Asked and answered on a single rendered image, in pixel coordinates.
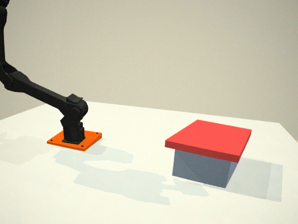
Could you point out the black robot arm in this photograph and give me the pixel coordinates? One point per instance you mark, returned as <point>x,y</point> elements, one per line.
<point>73,108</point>

